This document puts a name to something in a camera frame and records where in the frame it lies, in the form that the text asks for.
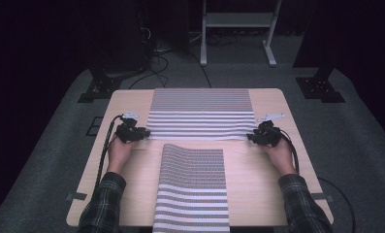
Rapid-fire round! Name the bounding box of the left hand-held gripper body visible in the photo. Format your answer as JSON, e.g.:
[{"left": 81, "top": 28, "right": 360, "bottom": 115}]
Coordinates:
[{"left": 114, "top": 111, "right": 141, "bottom": 145}]

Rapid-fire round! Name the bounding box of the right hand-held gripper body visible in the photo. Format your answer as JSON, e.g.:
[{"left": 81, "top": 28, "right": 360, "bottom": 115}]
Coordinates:
[{"left": 256, "top": 112, "right": 286, "bottom": 148}]

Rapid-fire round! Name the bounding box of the person's left hand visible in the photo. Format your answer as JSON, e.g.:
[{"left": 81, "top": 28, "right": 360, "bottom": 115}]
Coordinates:
[{"left": 106, "top": 135, "right": 137, "bottom": 175}]

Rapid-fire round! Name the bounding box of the person's right hand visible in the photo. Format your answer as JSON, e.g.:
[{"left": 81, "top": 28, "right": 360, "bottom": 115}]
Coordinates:
[{"left": 263, "top": 138, "right": 299, "bottom": 177}]

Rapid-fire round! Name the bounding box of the dark floor outlet box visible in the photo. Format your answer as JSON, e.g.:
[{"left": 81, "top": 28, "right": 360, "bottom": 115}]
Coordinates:
[{"left": 85, "top": 116, "right": 105, "bottom": 137}]

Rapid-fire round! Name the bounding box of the black stand base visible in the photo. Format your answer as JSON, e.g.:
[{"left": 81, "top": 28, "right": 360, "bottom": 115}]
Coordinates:
[
  {"left": 77, "top": 66, "right": 124, "bottom": 104},
  {"left": 295, "top": 64, "right": 346, "bottom": 104}
]

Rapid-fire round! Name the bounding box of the grey tape strip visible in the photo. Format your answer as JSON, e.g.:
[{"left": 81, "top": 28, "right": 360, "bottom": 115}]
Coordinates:
[
  {"left": 310, "top": 192, "right": 335, "bottom": 203},
  {"left": 65, "top": 191, "right": 88, "bottom": 202}
]

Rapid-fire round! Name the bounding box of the white metal stand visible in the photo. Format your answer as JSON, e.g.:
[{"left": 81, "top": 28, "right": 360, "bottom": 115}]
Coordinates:
[{"left": 199, "top": 0, "right": 283, "bottom": 68}]

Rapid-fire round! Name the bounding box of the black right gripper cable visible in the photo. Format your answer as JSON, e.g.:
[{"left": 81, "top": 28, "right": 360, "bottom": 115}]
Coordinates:
[{"left": 275, "top": 127, "right": 357, "bottom": 233}]

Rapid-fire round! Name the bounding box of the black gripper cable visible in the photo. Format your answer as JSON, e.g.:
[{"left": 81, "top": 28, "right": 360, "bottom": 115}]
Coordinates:
[
  {"left": 94, "top": 114, "right": 126, "bottom": 192},
  {"left": 275, "top": 127, "right": 357, "bottom": 233}
]

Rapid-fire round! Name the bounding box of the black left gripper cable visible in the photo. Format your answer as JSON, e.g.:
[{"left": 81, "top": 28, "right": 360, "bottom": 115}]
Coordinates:
[{"left": 94, "top": 114, "right": 126, "bottom": 192}]

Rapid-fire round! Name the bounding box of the black looped floor cable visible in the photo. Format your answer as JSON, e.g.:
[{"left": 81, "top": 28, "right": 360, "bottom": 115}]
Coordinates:
[{"left": 127, "top": 52, "right": 170, "bottom": 90}]

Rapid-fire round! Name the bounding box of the black straight floor cable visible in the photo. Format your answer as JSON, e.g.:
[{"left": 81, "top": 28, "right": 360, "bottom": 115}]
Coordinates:
[{"left": 187, "top": 50, "right": 213, "bottom": 89}]

